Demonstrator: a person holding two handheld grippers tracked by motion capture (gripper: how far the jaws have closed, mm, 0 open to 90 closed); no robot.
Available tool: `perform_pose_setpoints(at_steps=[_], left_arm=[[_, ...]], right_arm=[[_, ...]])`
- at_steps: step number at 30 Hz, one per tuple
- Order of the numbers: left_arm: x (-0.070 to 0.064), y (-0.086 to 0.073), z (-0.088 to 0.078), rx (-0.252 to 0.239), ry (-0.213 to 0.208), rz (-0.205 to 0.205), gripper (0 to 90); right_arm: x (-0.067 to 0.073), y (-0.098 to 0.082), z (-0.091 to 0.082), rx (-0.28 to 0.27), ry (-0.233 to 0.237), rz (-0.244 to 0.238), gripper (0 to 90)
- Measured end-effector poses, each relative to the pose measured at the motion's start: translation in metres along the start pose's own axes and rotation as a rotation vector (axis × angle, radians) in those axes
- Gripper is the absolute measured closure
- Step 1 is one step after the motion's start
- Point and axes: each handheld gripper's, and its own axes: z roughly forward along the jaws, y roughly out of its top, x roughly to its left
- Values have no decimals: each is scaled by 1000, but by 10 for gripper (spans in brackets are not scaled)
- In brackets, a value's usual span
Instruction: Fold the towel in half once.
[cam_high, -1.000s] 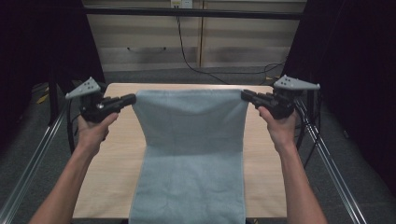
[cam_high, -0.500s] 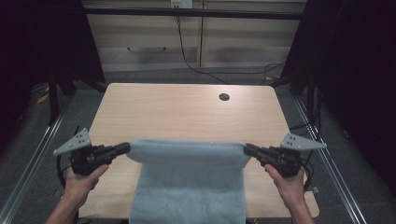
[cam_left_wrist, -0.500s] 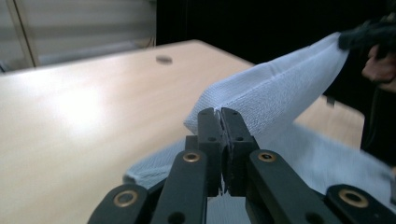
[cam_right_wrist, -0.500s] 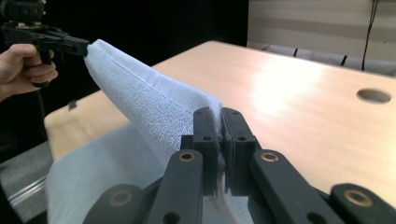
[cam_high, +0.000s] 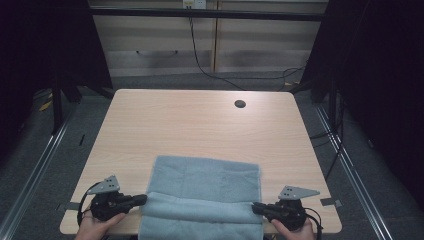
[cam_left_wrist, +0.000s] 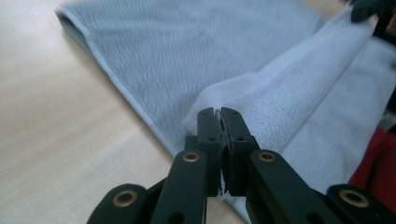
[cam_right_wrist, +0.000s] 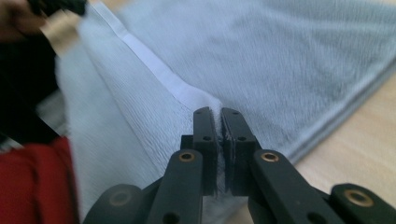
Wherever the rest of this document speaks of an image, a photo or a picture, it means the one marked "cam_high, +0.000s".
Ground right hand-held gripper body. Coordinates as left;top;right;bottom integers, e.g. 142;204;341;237
266;185;321;232

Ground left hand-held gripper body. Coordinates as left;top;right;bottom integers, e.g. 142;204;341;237
86;175;134;222

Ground light blue towel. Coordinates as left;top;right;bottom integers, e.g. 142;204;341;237
137;154;265;240

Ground person's right hand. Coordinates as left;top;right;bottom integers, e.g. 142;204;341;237
270;218;316;240

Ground person's left hand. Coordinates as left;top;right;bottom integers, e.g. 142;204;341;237
74;211;128;240

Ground grey tape piece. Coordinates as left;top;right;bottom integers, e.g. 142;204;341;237
55;201;81;212
319;197;343;208

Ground black metal stand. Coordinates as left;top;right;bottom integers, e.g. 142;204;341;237
50;74;65;135
327;74;338;134

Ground yellow floor tape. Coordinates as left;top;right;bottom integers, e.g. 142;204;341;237
38;93;54;112

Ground black curtain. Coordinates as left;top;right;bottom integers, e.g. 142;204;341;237
0;0;114;164
299;0;424;212

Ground black horizontal metal bar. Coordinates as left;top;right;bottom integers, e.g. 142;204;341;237
89;7;331;22

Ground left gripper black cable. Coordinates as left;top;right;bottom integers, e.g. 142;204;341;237
76;181;102;228

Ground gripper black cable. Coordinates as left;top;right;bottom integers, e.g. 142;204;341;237
303;206;325;240
76;181;102;228

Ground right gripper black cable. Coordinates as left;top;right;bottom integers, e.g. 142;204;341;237
303;206;325;240

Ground black floor cables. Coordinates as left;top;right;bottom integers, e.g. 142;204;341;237
309;96;345;181

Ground grey metal floor rail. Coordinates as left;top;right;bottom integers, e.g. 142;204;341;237
0;108;78;240
314;104;396;240

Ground long black wall cable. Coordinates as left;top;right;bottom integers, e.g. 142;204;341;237
188;16;306;92

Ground white wall socket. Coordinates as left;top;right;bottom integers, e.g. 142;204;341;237
182;0;208;10

